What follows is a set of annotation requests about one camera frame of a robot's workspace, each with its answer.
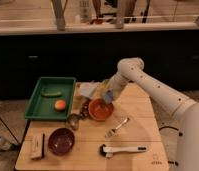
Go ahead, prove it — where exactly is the green cucumber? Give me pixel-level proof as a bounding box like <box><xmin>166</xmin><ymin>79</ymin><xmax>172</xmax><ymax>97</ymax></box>
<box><xmin>41</xmin><ymin>92</ymin><xmax>62</xmax><ymax>98</ymax></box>

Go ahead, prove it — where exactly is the orange red bowl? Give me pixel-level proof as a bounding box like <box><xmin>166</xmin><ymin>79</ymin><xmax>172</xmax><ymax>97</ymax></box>
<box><xmin>88</xmin><ymin>99</ymin><xmax>114</xmax><ymax>121</ymax></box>

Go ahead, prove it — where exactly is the black cable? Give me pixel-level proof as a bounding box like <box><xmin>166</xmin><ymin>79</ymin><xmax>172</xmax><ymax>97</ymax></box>
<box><xmin>0</xmin><ymin>109</ymin><xmax>22</xmax><ymax>146</ymax></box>
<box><xmin>158</xmin><ymin>125</ymin><xmax>181</xmax><ymax>134</ymax></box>

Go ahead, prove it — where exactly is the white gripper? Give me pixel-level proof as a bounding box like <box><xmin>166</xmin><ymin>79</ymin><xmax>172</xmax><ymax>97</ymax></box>
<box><xmin>107</xmin><ymin>72</ymin><xmax>127</xmax><ymax>100</ymax></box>

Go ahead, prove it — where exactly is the dark brown object beside bowl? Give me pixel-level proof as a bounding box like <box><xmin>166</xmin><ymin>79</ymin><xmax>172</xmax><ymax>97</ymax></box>
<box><xmin>80</xmin><ymin>101</ymin><xmax>89</xmax><ymax>118</ymax></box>

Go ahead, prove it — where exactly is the white cloth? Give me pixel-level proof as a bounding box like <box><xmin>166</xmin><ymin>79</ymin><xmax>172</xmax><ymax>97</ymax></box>
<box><xmin>79</xmin><ymin>82</ymin><xmax>99</xmax><ymax>99</ymax></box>

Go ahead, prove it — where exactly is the green plastic tray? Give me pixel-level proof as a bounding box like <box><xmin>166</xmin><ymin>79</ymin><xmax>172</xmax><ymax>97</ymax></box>
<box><xmin>25</xmin><ymin>77</ymin><xmax>76</xmax><ymax>121</ymax></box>

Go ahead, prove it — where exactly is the small metal cup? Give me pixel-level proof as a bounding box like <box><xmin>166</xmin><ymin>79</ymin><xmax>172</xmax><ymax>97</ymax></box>
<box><xmin>67</xmin><ymin>114</ymin><xmax>79</xmax><ymax>130</ymax></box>

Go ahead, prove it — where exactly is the blue sponge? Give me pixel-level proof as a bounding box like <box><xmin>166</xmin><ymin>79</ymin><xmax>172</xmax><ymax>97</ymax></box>
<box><xmin>102</xmin><ymin>91</ymin><xmax>114</xmax><ymax>104</ymax></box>

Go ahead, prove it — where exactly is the orange peach fruit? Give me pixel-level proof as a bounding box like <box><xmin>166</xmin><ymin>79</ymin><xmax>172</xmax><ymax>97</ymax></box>
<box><xmin>54</xmin><ymin>100</ymin><xmax>66</xmax><ymax>111</ymax></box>

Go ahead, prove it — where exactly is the black cable left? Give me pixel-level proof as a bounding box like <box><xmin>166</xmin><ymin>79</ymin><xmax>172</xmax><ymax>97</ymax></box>
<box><xmin>0</xmin><ymin>109</ymin><xmax>22</xmax><ymax>146</ymax></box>

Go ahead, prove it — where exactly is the wooden block with black strip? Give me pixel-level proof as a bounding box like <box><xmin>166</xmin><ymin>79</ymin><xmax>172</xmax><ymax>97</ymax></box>
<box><xmin>30</xmin><ymin>133</ymin><xmax>45</xmax><ymax>160</ymax></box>

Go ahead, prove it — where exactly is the yellow green cup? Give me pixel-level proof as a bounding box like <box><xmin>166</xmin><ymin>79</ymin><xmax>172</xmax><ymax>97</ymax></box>
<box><xmin>101</xmin><ymin>79</ymin><xmax>109</xmax><ymax>90</ymax></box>

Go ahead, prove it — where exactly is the silver fork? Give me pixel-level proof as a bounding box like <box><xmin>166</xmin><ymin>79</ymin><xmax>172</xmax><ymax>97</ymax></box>
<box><xmin>105</xmin><ymin>117</ymin><xmax>130</xmax><ymax>138</ymax></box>

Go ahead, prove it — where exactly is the dark purple bowl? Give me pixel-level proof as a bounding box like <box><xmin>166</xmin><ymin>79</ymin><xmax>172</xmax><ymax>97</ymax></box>
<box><xmin>48</xmin><ymin>128</ymin><xmax>75</xmax><ymax>156</ymax></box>

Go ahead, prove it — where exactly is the black cable right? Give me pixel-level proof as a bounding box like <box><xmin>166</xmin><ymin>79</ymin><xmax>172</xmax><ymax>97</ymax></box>
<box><xmin>158</xmin><ymin>125</ymin><xmax>181</xmax><ymax>134</ymax></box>

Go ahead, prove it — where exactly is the white black brush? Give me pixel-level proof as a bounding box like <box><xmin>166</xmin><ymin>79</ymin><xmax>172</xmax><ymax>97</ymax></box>
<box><xmin>99</xmin><ymin>144</ymin><xmax>147</xmax><ymax>158</ymax></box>

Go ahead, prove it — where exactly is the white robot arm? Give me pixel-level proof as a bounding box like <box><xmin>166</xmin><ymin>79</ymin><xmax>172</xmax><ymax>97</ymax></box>
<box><xmin>103</xmin><ymin>57</ymin><xmax>199</xmax><ymax>171</ymax></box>

